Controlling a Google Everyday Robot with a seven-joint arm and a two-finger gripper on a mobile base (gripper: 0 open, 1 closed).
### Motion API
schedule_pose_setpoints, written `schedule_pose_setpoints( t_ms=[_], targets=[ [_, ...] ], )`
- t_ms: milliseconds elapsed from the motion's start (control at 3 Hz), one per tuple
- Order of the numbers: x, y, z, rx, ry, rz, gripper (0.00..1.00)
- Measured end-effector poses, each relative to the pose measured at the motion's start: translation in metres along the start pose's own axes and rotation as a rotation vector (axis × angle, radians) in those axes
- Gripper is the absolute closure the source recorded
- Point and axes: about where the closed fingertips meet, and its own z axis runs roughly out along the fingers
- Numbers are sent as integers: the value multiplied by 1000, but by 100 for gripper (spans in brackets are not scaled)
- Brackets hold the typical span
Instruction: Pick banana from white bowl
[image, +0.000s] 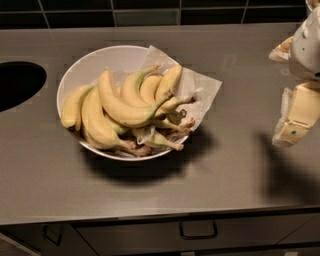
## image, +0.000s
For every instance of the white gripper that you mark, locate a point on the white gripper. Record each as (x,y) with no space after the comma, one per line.
(308,48)

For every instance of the long yellow banana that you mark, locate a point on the long yellow banana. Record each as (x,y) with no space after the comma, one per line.
(119,110)

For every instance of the white bowl at corner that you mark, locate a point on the white bowl at corner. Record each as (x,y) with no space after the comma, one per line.
(311,5)

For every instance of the right yellow banana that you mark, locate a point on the right yellow banana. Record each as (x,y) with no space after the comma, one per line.
(169,82)

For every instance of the middle yellow banana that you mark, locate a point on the middle yellow banana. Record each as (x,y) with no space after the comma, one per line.
(149,87)

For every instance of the small green lower banana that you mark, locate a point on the small green lower banana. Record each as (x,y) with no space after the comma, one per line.
(151,137)

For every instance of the greenish-tip yellow banana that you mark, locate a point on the greenish-tip yellow banana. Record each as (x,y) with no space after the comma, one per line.
(130,88)

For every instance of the large front yellow banana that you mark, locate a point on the large front yellow banana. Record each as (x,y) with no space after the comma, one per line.
(102,135)

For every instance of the white ceramic bowl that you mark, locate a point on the white ceramic bowl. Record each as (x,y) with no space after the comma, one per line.
(121,60)

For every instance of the leftmost yellow banana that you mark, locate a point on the leftmost yellow banana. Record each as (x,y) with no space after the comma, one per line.
(71,108)

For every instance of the white paper sheet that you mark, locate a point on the white paper sheet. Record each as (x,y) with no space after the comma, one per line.
(196,83)

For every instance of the dark round sink opening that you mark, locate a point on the dark round sink opening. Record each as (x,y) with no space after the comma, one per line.
(19,81)

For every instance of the black drawer handle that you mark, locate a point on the black drawer handle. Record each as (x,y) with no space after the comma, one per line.
(198,230)

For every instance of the black cabinet door handle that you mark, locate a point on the black cabinet door handle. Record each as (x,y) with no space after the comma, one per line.
(53,234)

